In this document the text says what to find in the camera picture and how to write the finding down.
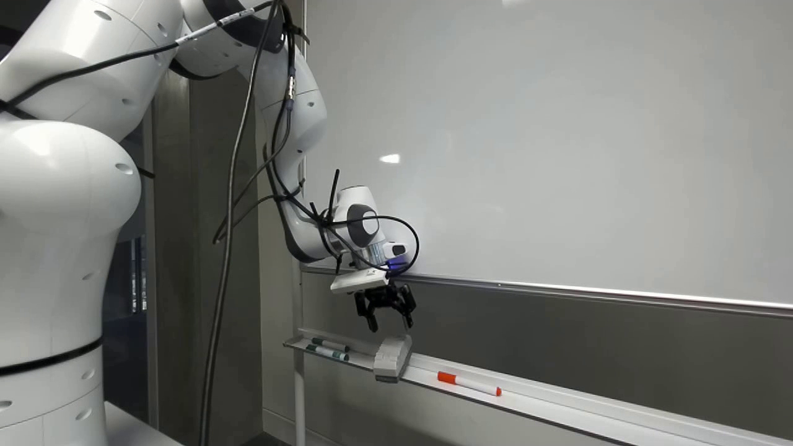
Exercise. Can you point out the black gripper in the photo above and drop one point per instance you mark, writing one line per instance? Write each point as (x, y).
(384, 298)

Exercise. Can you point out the white ribbed whiteboard eraser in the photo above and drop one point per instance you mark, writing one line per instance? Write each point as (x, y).
(390, 357)

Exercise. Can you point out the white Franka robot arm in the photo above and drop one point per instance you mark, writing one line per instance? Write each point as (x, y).
(57, 207)

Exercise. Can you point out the green capped white marker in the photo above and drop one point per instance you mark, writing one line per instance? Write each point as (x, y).
(328, 342)
(329, 353)

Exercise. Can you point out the orange capped white marker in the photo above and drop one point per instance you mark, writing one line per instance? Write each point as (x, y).
(448, 380)

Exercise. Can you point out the white metal whiteboard stand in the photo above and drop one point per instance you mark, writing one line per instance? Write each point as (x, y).
(301, 405)

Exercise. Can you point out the white whiteboard marker tray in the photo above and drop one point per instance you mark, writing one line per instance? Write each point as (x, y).
(577, 406)

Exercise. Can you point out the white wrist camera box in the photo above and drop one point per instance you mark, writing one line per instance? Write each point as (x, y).
(360, 277)

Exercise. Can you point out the large whiteboard with grey frame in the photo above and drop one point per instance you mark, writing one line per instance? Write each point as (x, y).
(577, 139)

